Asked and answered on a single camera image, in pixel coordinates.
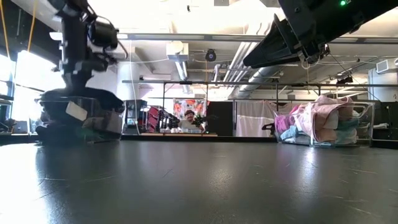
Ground wall air vent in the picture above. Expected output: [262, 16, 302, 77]
[375, 58, 390, 75]

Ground light blue towel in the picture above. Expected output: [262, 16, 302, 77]
[279, 119, 359, 146]

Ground colourful poster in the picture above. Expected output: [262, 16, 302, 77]
[172, 98, 208, 122]

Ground wooden table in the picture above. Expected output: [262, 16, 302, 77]
[139, 132, 218, 138]

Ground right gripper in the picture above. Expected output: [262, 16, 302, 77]
[243, 0, 331, 68]

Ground magenta towel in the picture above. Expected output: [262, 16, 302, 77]
[274, 105, 302, 135]

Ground black towel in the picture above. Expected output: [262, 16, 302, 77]
[35, 121, 83, 141]

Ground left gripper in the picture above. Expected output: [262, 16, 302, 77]
[57, 14, 121, 93]

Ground white ceiling unit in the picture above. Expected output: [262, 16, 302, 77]
[165, 41, 190, 62]

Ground black partition panel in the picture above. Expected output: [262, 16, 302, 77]
[206, 101, 234, 137]

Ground black aluminium table frame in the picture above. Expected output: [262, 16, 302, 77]
[0, 133, 398, 149]

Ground pale pink towel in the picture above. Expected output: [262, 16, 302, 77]
[297, 95, 358, 144]

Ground black horizontal rail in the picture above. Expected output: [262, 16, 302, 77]
[121, 80, 398, 88]

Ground red storage bins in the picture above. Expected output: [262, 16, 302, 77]
[145, 105, 163, 133]

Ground grey overhead frame bar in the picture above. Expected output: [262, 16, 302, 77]
[118, 33, 398, 44]

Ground clear plastic basket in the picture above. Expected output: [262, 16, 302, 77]
[273, 101, 376, 147]
[34, 95, 126, 143]

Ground navy blue towel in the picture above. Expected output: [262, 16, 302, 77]
[37, 86, 126, 123]

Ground person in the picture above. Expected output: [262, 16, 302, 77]
[178, 109, 206, 132]

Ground black overhead camera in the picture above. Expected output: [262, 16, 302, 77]
[204, 49, 218, 63]

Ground yellow hanging cable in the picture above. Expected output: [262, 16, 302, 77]
[0, 0, 7, 60]
[27, 0, 39, 53]

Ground silver ventilation duct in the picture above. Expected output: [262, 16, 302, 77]
[223, 42, 282, 99]

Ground white curtain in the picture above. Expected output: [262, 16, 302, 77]
[235, 100, 278, 138]

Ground black chair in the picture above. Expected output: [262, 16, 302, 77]
[261, 123, 277, 137]

